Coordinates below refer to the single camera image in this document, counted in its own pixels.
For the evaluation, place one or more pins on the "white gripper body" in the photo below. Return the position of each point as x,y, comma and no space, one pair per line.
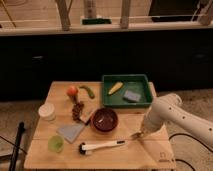
148,126

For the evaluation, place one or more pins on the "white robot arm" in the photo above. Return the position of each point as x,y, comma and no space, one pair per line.
168,107

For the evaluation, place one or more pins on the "green plastic cup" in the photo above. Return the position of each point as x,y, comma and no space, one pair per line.
56,144

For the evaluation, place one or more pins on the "white cylindrical cup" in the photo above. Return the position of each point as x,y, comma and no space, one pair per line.
47,111

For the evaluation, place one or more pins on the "blue sponge in tray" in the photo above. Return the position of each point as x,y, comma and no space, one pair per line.
132,96

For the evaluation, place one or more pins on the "dark red bowl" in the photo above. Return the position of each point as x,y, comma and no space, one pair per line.
104,120

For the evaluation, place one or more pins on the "green plastic tray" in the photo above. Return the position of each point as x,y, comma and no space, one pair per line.
137,83

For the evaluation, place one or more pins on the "yellow corn cob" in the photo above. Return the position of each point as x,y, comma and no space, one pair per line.
115,87

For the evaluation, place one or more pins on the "green chili pepper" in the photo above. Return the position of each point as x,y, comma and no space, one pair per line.
88,90

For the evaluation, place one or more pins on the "brown grape bunch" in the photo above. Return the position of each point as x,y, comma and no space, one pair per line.
77,110

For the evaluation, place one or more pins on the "grey blue cloth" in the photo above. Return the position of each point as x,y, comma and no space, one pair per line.
71,132

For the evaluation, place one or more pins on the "orange fruit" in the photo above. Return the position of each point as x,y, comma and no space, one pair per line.
72,91

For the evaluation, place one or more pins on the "green sponge on ledge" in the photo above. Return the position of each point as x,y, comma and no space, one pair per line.
96,21

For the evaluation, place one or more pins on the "black pole stand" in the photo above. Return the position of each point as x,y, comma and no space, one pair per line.
16,148

